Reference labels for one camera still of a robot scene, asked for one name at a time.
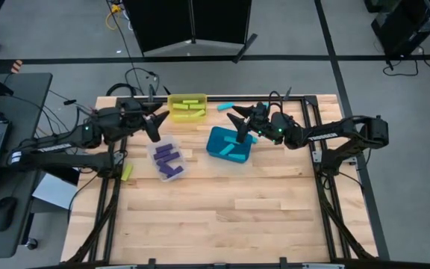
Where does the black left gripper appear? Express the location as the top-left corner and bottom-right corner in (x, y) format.
(121, 99), (171, 143)

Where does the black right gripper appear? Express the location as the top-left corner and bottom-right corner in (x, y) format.
(226, 101), (275, 145)

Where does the clear plastic bin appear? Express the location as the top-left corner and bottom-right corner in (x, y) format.
(146, 134), (188, 183)

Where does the yellow plastic bin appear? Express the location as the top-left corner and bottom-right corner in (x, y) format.
(166, 93), (208, 124)

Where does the blue plastic bin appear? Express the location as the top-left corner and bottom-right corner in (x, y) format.
(205, 126), (256, 164)

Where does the black folding partition screen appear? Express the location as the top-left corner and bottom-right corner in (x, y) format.
(122, 0), (260, 64)

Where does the white sheet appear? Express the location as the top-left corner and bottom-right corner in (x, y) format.
(31, 173), (81, 211)

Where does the black desk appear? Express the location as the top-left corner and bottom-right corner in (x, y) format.
(0, 72), (54, 259)

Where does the person's foot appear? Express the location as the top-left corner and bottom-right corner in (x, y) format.
(10, 58), (24, 75)

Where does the black computer mouse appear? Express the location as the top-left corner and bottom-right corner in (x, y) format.
(0, 196), (19, 232)

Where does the black computer tower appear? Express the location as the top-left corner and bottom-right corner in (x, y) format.
(370, 0), (430, 58)

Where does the black cable loop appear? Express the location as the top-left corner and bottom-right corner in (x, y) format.
(105, 81), (138, 99)

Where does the yellow cable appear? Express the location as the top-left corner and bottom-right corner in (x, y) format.
(105, 2), (123, 31)

